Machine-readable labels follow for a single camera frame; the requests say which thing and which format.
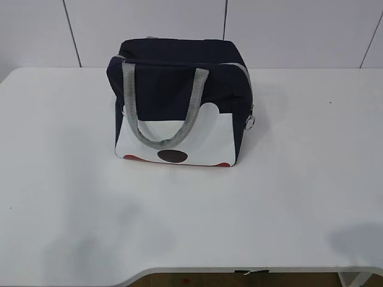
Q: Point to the navy blue lunch bag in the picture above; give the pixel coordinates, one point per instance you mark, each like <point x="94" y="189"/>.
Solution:
<point x="180" y="101"/>

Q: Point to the white table leg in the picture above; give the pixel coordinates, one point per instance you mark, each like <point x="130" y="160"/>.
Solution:
<point x="357" y="279"/>

